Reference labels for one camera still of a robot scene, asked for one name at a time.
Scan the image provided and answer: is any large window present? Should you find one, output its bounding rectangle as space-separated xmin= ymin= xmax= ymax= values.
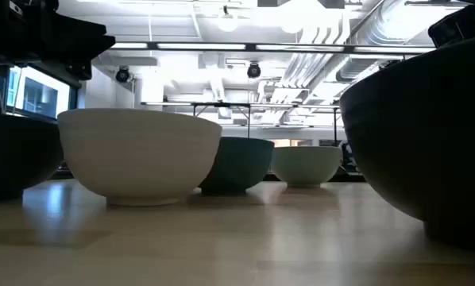
xmin=0 ymin=65 xmax=79 ymax=120

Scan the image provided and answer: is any silver ventilation duct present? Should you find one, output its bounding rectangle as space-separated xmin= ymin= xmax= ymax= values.
xmin=336 ymin=0 xmax=433 ymax=83

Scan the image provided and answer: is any black bowl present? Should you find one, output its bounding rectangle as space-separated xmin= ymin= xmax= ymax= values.
xmin=339 ymin=33 xmax=475 ymax=255
xmin=0 ymin=112 xmax=64 ymax=202

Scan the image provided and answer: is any white bowl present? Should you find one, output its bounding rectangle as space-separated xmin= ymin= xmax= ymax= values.
xmin=57 ymin=107 xmax=223 ymax=207

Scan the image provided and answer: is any pale mint bowl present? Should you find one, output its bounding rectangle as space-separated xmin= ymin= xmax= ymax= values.
xmin=269 ymin=145 xmax=344 ymax=188

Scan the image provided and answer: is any round pendant lamp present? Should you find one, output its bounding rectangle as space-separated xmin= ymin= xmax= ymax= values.
xmin=216 ymin=6 xmax=238 ymax=33

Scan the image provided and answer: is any long ceiling light bar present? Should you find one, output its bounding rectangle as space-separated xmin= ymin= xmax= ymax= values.
xmin=110 ymin=41 xmax=437 ymax=56

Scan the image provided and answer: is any teal bowl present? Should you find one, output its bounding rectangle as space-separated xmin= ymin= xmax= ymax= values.
xmin=199 ymin=137 xmax=276 ymax=196

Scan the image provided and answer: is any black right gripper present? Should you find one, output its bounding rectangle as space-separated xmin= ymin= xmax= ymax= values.
xmin=427 ymin=2 xmax=475 ymax=48

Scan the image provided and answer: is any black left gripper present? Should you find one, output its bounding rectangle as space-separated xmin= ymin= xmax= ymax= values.
xmin=0 ymin=0 xmax=116 ymax=81

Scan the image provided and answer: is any background black rig frame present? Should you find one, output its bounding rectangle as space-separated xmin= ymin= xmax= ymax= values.
xmin=141 ymin=101 xmax=342 ymax=148

